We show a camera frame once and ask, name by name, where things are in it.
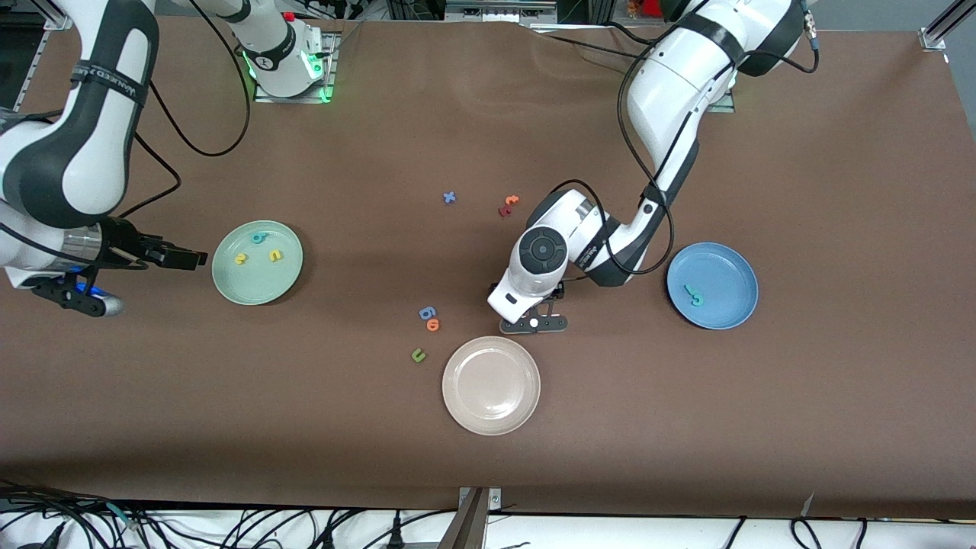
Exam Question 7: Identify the short aluminium frame profile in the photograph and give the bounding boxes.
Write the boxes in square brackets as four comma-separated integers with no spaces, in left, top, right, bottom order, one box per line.
[919,0,976,53]

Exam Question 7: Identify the grey metal box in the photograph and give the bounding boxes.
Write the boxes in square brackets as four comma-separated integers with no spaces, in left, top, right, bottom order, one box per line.
[446,0,557,22]

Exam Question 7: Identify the blue round plate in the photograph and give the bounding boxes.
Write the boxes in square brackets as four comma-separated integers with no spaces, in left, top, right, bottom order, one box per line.
[666,242,759,330]

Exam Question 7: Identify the light green round plate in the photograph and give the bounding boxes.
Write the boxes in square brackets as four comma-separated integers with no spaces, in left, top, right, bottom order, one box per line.
[211,220,304,307]

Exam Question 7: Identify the thin black base cable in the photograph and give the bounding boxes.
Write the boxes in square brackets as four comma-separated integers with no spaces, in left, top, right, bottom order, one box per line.
[545,21,657,62]

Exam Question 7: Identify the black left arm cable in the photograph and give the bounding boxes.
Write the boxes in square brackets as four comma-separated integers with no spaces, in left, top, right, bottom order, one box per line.
[545,15,676,277]

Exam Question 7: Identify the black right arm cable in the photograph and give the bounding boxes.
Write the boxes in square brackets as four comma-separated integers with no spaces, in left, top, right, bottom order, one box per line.
[118,0,252,222]

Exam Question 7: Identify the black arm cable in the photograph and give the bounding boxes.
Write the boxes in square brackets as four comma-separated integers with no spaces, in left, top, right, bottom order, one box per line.
[545,15,676,277]
[118,0,252,222]

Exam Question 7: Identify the beige round plate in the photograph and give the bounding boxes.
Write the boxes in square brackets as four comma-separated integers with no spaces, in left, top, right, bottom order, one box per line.
[441,336,541,436]

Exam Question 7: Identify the grey metal bracket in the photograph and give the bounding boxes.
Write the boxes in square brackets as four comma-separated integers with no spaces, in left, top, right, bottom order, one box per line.
[438,486,504,549]

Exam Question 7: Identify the brown table cover sheet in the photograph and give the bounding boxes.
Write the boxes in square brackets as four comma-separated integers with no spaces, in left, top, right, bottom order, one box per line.
[0,11,976,521]

